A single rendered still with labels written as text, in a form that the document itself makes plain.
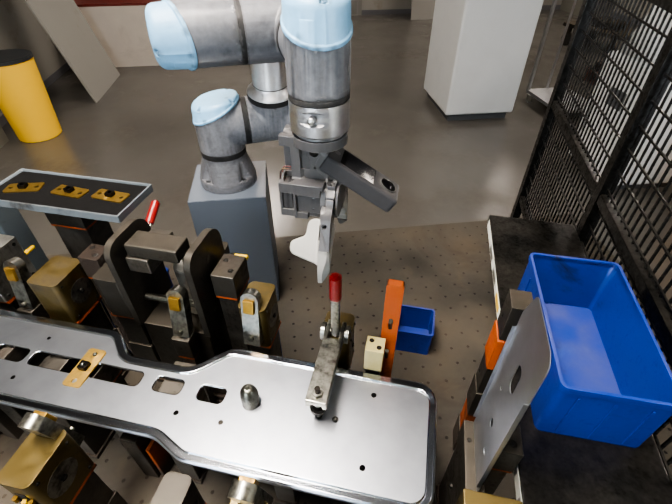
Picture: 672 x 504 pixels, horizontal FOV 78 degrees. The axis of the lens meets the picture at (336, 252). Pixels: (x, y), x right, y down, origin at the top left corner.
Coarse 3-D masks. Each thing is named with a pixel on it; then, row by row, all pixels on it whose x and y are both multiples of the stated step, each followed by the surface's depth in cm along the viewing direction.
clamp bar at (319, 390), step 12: (324, 336) 76; (324, 348) 74; (336, 348) 74; (324, 360) 72; (336, 360) 72; (324, 372) 71; (312, 384) 69; (324, 384) 69; (312, 396) 67; (324, 396) 67; (312, 408) 70; (324, 408) 67
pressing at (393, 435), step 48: (0, 336) 86; (48, 336) 86; (96, 336) 86; (0, 384) 77; (48, 384) 77; (96, 384) 77; (144, 384) 77; (192, 384) 77; (240, 384) 77; (288, 384) 77; (336, 384) 77; (384, 384) 77; (144, 432) 70; (192, 432) 70; (240, 432) 70; (288, 432) 70; (336, 432) 70; (384, 432) 70; (432, 432) 70; (288, 480) 65; (336, 480) 64; (384, 480) 64; (432, 480) 65
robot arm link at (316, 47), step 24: (288, 0) 41; (312, 0) 40; (336, 0) 41; (288, 24) 43; (312, 24) 41; (336, 24) 42; (288, 48) 44; (312, 48) 43; (336, 48) 43; (288, 72) 46; (312, 72) 44; (336, 72) 45; (288, 96) 49; (312, 96) 46; (336, 96) 47
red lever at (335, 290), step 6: (330, 276) 69; (336, 276) 69; (330, 282) 69; (336, 282) 69; (330, 288) 70; (336, 288) 70; (330, 294) 71; (336, 294) 70; (336, 300) 71; (336, 306) 73; (336, 312) 74; (336, 318) 75; (336, 324) 76; (330, 330) 78; (336, 330) 77; (336, 336) 78
